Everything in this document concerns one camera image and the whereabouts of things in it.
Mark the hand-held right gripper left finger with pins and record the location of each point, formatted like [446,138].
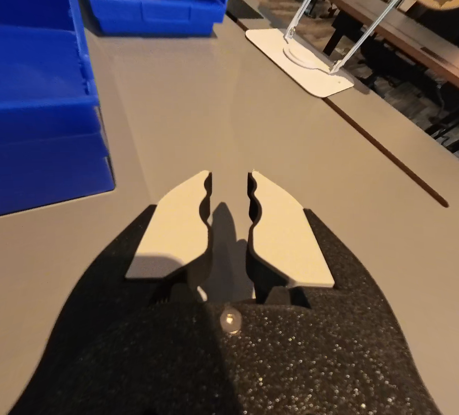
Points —
[172,235]

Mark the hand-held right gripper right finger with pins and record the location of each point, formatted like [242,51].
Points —
[287,242]

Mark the white desk lamp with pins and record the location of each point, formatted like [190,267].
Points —
[304,59]

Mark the black office chair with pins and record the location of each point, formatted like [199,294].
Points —
[387,59]

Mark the brown wooden table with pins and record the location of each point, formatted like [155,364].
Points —
[412,31]

